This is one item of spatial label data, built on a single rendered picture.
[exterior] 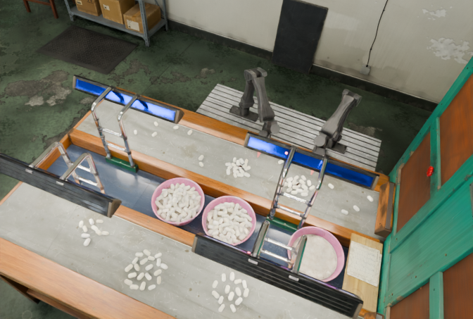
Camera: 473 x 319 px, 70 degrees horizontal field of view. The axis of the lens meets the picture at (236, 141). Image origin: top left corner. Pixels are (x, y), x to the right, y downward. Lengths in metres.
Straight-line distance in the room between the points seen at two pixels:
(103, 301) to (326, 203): 1.16
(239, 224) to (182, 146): 0.59
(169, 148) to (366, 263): 1.19
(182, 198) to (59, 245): 0.60
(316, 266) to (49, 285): 1.17
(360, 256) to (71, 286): 1.28
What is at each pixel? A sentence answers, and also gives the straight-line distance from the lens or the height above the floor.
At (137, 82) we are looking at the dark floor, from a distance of 3.64.
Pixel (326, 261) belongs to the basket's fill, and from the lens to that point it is 1.76.
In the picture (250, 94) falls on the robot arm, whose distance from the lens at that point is 2.10.
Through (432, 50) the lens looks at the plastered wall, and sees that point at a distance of 3.61.
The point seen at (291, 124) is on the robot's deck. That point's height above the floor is 0.67.
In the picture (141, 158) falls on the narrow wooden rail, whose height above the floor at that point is 0.76.
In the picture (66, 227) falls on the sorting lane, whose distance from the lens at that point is 1.86.
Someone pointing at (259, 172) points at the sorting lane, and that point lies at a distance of 1.91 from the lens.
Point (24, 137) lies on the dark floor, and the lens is 3.40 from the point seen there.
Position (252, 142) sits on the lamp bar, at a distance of 1.60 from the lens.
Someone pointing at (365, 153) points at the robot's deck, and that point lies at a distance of 2.29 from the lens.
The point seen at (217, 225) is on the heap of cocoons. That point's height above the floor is 0.74.
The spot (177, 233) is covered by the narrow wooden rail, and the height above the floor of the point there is 0.76.
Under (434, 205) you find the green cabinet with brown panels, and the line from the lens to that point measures 1.45.
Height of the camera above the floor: 2.29
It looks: 49 degrees down
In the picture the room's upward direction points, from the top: 6 degrees clockwise
